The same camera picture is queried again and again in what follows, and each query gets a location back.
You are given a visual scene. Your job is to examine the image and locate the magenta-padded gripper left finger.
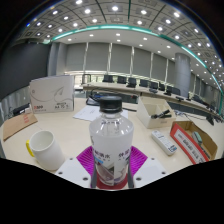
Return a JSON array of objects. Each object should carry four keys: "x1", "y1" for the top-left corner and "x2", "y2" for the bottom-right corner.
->
[{"x1": 54, "y1": 145, "x2": 98, "y2": 190}]

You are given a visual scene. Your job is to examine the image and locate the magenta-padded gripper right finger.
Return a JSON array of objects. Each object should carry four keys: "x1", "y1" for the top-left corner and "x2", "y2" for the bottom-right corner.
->
[{"x1": 126, "y1": 145, "x2": 168, "y2": 190}]

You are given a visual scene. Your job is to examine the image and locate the clear water bottle black cap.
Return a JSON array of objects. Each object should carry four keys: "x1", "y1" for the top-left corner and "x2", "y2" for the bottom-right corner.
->
[{"x1": 88, "y1": 95, "x2": 135, "y2": 188}]

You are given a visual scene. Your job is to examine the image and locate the open red-sided cardboard box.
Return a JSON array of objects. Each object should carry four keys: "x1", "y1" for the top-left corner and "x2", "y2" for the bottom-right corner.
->
[{"x1": 169, "y1": 120, "x2": 219, "y2": 166}]

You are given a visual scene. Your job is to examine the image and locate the open white cardboard box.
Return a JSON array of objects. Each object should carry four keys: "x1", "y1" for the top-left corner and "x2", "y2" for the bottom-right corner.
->
[{"x1": 136, "y1": 96, "x2": 177, "y2": 130}]

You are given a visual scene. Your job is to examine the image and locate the black tool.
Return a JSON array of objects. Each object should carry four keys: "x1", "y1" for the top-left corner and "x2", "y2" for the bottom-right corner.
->
[{"x1": 150, "y1": 109, "x2": 172, "y2": 120}]

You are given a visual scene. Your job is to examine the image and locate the white paper sheet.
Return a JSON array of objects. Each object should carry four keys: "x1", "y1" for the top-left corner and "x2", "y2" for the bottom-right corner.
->
[{"x1": 72, "y1": 104, "x2": 129, "y2": 123}]

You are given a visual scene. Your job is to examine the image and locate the grey-green tool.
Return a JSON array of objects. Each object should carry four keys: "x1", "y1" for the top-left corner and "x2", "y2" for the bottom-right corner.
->
[{"x1": 191, "y1": 130, "x2": 204, "y2": 146}]

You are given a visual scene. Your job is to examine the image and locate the flat brown cardboard sheet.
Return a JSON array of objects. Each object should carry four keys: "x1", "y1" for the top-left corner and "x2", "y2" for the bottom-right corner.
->
[{"x1": 2, "y1": 112, "x2": 39, "y2": 142}]

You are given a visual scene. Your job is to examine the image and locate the black bag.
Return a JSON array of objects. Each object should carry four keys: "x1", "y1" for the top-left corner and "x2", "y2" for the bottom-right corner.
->
[{"x1": 85, "y1": 93, "x2": 111, "y2": 107}]

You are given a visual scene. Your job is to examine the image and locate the white printed cardboard box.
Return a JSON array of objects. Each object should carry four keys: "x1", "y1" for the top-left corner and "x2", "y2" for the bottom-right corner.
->
[{"x1": 29, "y1": 74, "x2": 76, "y2": 114}]

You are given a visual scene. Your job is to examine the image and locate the long curved conference desk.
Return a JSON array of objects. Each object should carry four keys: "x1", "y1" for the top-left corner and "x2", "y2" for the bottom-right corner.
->
[{"x1": 81, "y1": 82, "x2": 224, "y2": 123}]

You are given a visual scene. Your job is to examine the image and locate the ceiling lights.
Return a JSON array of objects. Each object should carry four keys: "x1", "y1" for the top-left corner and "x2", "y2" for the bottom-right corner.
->
[{"x1": 19, "y1": 0, "x2": 224, "y2": 88}]

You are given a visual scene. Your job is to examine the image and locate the white mug yellow handle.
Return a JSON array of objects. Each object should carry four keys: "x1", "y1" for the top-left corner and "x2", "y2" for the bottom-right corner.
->
[{"x1": 25, "y1": 129, "x2": 66, "y2": 172}]

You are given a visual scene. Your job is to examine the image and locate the black device with cable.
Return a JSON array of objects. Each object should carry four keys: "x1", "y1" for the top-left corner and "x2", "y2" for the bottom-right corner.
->
[{"x1": 11, "y1": 103, "x2": 31, "y2": 116}]

